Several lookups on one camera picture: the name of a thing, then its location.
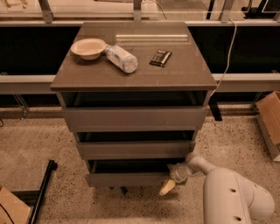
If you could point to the white paper bowl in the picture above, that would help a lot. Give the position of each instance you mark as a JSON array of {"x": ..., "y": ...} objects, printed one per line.
[{"x": 88, "y": 48}]

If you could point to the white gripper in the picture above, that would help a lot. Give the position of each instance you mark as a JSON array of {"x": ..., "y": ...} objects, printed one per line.
[{"x": 178, "y": 173}]

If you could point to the grey drawer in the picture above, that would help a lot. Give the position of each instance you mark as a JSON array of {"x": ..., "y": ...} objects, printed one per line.
[
  {"x": 134, "y": 119},
  {"x": 135, "y": 150},
  {"x": 130, "y": 172}
]

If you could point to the grey bottom drawer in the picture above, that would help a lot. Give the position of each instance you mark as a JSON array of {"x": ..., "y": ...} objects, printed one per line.
[{"x": 130, "y": 172}]

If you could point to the black metal frame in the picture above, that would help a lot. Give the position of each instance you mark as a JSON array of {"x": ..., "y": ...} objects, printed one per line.
[{"x": 34, "y": 198}]

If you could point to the cardboard box right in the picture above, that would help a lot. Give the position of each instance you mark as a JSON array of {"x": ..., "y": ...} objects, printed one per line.
[{"x": 269, "y": 122}]

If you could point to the cardboard box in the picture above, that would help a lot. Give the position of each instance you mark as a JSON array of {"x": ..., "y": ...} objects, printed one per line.
[
  {"x": 12, "y": 209},
  {"x": 269, "y": 122}
]

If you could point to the grey drawer cabinet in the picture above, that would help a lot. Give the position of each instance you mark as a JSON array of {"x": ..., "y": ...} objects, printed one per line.
[{"x": 185, "y": 81}]

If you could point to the cardboard box left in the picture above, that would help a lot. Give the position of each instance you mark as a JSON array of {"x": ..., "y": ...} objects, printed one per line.
[{"x": 12, "y": 209}]

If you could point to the grey middle drawer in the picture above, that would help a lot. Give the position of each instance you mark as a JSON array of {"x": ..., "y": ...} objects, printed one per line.
[{"x": 135, "y": 150}]

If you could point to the clear plastic water bottle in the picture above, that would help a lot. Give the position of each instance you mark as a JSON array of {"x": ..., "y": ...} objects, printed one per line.
[{"x": 121, "y": 58}]

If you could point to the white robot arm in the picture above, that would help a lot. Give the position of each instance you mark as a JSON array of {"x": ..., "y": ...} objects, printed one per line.
[{"x": 228, "y": 197}]

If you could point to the grey top drawer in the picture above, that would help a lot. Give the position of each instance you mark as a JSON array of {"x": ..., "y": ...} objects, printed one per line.
[{"x": 134, "y": 119}]

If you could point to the black snack packet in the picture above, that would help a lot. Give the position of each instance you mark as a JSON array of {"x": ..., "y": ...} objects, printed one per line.
[{"x": 160, "y": 58}]

